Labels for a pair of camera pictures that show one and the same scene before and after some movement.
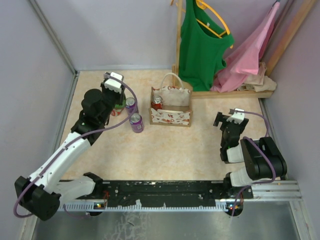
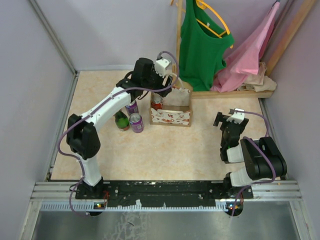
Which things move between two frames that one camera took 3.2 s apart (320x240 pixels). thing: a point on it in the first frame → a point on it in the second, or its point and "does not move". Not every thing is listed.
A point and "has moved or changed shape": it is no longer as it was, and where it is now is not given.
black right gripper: (230, 123) does not move
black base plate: (166, 193) does not move
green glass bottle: (121, 106) has moved or changed shape
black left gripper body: (113, 94) → (164, 88)
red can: (156, 102) does not move
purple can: (137, 123) does not move
